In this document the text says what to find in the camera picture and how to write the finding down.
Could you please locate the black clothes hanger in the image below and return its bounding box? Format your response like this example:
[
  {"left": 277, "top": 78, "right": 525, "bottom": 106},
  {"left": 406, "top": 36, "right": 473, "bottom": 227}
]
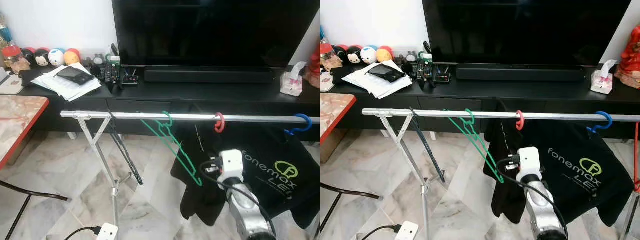
[
  {"left": 409, "top": 107, "right": 446, "bottom": 184},
  {"left": 106, "top": 111, "right": 144, "bottom": 186}
]

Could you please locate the silver metal clothes rack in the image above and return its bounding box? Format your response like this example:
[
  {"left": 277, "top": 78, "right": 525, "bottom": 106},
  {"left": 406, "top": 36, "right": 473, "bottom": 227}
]
[
  {"left": 361, "top": 107, "right": 640, "bottom": 240},
  {"left": 60, "top": 110, "right": 321, "bottom": 228}
]

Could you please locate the white blue round plush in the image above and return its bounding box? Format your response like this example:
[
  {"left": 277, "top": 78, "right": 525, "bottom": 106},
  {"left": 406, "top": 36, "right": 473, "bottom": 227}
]
[
  {"left": 48, "top": 48, "right": 66, "bottom": 67},
  {"left": 361, "top": 46, "right": 378, "bottom": 65}
]

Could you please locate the white paper stack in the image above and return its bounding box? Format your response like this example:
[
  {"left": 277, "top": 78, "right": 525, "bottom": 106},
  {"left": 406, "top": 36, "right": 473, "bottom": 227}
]
[
  {"left": 341, "top": 61, "right": 414, "bottom": 99},
  {"left": 31, "top": 64, "right": 102, "bottom": 102}
]

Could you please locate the black flat television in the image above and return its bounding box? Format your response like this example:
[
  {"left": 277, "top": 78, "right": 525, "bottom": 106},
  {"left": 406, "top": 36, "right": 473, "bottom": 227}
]
[
  {"left": 422, "top": 0, "right": 632, "bottom": 66},
  {"left": 111, "top": 0, "right": 321, "bottom": 68}
]

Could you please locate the white pink tissue box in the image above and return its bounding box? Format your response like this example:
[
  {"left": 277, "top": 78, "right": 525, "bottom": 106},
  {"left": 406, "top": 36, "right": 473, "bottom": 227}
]
[
  {"left": 590, "top": 59, "right": 618, "bottom": 95},
  {"left": 280, "top": 61, "right": 308, "bottom": 97}
]

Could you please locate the black wallet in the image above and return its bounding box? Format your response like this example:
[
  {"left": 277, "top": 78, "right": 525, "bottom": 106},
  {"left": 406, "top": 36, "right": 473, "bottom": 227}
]
[
  {"left": 55, "top": 66, "right": 93, "bottom": 87},
  {"left": 366, "top": 63, "right": 406, "bottom": 83}
]

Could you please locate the black folding chair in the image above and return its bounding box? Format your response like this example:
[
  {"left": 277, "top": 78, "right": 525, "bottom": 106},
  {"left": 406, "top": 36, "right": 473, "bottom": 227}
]
[
  {"left": 320, "top": 182, "right": 381, "bottom": 236},
  {"left": 0, "top": 180, "right": 68, "bottom": 240}
]

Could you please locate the green clothes hanger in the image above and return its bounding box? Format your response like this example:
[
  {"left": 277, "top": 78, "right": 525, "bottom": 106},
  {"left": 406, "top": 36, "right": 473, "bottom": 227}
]
[
  {"left": 443, "top": 108, "right": 505, "bottom": 184},
  {"left": 137, "top": 111, "right": 204, "bottom": 187}
]

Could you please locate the marble table with red edge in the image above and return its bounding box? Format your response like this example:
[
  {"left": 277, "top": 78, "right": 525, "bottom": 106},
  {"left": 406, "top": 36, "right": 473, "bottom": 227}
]
[
  {"left": 320, "top": 92, "right": 357, "bottom": 146},
  {"left": 0, "top": 95, "right": 50, "bottom": 171}
]

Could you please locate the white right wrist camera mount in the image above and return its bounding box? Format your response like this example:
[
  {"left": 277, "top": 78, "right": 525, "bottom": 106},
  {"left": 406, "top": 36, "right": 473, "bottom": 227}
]
[
  {"left": 218, "top": 149, "right": 244, "bottom": 183},
  {"left": 517, "top": 146, "right": 542, "bottom": 182}
]

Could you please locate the red figurine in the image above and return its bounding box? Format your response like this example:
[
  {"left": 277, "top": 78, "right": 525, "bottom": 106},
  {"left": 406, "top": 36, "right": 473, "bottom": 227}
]
[
  {"left": 614, "top": 24, "right": 640, "bottom": 90},
  {"left": 306, "top": 47, "right": 321, "bottom": 90}
]

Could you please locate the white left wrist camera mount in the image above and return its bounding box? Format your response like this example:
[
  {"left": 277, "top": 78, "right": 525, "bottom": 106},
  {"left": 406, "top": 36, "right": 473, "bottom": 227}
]
[
  {"left": 394, "top": 221, "right": 420, "bottom": 240},
  {"left": 96, "top": 223, "right": 119, "bottom": 240}
]

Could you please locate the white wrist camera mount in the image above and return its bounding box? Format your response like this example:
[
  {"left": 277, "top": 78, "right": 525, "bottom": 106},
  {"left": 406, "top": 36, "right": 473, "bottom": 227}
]
[
  {"left": 394, "top": 221, "right": 420, "bottom": 240},
  {"left": 96, "top": 223, "right": 119, "bottom": 240},
  {"left": 218, "top": 149, "right": 244, "bottom": 183},
  {"left": 517, "top": 146, "right": 542, "bottom": 182}
]

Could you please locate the black mouse round plush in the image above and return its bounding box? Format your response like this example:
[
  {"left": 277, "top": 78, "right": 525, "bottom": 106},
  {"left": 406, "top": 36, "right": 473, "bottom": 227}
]
[
  {"left": 346, "top": 45, "right": 363, "bottom": 65},
  {"left": 33, "top": 48, "right": 51, "bottom": 68}
]

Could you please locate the black soundbar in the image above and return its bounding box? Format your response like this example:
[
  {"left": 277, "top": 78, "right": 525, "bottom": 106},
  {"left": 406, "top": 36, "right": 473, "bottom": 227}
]
[
  {"left": 455, "top": 64, "right": 586, "bottom": 82},
  {"left": 143, "top": 66, "right": 276, "bottom": 84}
]

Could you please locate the black remote control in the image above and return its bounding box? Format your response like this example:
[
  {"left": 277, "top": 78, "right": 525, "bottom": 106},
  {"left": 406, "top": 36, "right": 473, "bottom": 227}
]
[
  {"left": 412, "top": 60, "right": 433, "bottom": 90},
  {"left": 97, "top": 65, "right": 123, "bottom": 91}
]

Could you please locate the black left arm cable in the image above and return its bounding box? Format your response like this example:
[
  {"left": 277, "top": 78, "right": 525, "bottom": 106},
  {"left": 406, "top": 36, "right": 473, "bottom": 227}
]
[
  {"left": 361, "top": 225, "right": 402, "bottom": 240},
  {"left": 64, "top": 226, "right": 103, "bottom": 240}
]

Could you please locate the blue clothes hanger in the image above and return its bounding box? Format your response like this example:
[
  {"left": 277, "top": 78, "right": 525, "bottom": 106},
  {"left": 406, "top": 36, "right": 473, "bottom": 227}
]
[
  {"left": 285, "top": 113, "right": 313, "bottom": 136},
  {"left": 586, "top": 111, "right": 613, "bottom": 135}
]

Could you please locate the jar with red lid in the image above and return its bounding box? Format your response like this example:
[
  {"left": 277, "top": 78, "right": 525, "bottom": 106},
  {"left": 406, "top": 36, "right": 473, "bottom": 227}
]
[
  {"left": 320, "top": 42, "right": 346, "bottom": 71},
  {"left": 0, "top": 42, "right": 31, "bottom": 71}
]

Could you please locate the black shirt with green print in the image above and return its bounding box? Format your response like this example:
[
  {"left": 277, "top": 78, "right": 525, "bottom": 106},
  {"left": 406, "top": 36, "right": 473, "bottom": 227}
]
[
  {"left": 537, "top": 125, "right": 636, "bottom": 227},
  {"left": 235, "top": 127, "right": 321, "bottom": 230}
]

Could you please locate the black television console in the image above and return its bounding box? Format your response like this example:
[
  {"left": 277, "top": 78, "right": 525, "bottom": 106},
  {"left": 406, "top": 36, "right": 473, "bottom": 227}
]
[
  {"left": 20, "top": 67, "right": 321, "bottom": 138},
  {"left": 330, "top": 65, "right": 640, "bottom": 136}
]

